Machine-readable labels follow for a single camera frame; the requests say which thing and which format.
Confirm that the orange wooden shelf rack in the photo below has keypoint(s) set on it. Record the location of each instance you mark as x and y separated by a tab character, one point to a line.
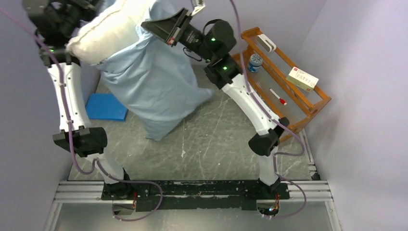
302	106

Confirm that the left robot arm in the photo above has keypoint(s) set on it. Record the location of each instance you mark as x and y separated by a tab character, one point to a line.
76	134

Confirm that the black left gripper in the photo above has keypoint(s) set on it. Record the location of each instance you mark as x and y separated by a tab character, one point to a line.
88	7

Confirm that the white pillow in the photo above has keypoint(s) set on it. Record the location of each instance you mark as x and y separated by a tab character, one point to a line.
111	31

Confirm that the light blue pillowcase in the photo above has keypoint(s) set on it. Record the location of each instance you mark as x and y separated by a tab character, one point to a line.
153	80

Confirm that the blue white jar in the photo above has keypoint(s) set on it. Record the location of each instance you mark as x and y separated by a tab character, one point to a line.
255	62

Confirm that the red white marker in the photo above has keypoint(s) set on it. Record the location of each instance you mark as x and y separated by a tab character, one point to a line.
281	100

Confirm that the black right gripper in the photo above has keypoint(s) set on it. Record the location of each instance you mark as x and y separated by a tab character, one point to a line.
171	29

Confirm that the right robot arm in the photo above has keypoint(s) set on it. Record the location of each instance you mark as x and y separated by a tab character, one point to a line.
223	71

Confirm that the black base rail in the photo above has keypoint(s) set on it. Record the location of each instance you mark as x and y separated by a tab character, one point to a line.
203	194

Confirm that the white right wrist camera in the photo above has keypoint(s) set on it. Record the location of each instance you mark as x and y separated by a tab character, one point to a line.
197	5

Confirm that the white rectangular device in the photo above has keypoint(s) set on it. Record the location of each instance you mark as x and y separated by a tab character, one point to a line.
266	43

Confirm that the white medicine box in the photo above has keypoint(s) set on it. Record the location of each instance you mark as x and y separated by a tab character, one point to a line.
302	79

